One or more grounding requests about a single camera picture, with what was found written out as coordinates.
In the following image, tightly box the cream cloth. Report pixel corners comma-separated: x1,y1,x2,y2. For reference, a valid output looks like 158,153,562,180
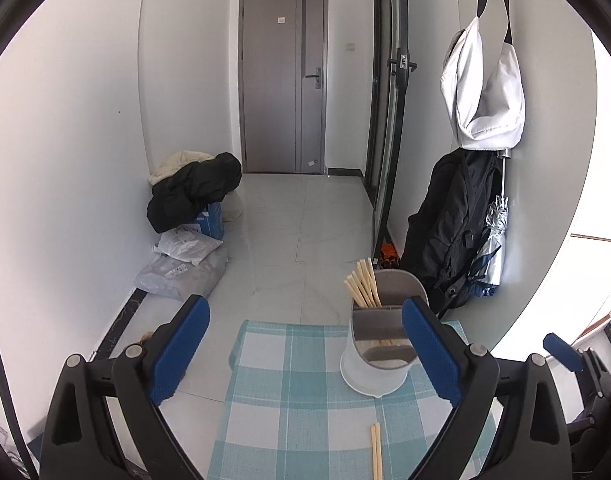
149,150,213,186

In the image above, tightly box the black backpack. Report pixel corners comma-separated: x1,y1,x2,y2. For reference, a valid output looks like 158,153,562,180
401,149,501,311

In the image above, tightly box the bundle of bamboo chopsticks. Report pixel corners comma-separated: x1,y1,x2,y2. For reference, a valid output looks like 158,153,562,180
344,257,392,348

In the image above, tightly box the dark framed glass door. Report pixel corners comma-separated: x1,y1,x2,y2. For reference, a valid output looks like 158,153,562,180
364,0,411,256

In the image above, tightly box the blue cardboard box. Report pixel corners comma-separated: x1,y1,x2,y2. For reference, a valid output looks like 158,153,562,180
192,202,225,238

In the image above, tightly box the black jacket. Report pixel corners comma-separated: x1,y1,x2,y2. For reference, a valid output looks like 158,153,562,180
146,152,243,233

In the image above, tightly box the black door handle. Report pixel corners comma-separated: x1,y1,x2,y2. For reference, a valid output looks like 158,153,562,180
388,49,417,81

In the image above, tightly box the white shoulder bag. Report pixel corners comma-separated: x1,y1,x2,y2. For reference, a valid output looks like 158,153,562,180
439,0,526,152

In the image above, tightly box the white plastic bag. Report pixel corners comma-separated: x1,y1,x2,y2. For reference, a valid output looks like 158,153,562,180
154,226,223,266

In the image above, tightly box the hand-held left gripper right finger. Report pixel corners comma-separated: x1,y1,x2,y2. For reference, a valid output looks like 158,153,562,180
401,296,572,480

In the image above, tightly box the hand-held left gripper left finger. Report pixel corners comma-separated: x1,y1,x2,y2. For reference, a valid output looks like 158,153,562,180
38,294,211,480

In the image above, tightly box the orange black object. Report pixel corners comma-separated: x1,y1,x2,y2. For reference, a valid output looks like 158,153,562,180
378,242,401,268

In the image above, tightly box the grey plastic bag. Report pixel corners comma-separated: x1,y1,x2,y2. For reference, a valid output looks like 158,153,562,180
136,250,228,302

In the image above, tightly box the teal checked tablecloth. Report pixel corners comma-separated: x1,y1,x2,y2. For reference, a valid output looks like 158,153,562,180
208,320,496,480

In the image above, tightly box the slim bamboo chopstick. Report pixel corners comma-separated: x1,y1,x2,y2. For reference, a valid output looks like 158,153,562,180
374,422,386,480
369,424,380,480

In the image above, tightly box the silver folding umbrella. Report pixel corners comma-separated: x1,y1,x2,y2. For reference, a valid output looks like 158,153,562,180
468,147,511,300

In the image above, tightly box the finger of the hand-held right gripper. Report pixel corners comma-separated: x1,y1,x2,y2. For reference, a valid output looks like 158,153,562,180
542,332,606,401

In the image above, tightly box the white divided utensil holder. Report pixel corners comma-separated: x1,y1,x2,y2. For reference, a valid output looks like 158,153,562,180
340,269,430,395

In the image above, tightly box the grey entrance door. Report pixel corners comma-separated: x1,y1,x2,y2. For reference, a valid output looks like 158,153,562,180
238,0,329,175

